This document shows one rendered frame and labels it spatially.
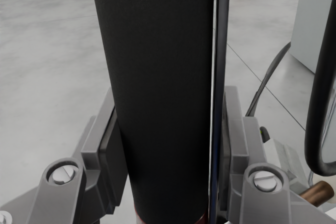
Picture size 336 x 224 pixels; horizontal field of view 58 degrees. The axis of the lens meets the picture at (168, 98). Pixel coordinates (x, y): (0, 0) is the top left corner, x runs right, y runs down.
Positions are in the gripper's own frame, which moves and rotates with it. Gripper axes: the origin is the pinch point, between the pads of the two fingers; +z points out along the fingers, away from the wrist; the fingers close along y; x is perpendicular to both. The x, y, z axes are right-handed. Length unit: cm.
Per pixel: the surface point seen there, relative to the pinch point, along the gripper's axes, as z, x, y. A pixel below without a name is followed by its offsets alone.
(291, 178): 32, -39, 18
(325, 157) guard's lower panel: 118, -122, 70
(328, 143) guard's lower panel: 120, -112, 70
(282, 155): 36, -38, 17
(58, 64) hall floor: 289, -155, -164
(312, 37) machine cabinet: 271, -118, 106
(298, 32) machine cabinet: 292, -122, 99
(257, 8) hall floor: 463, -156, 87
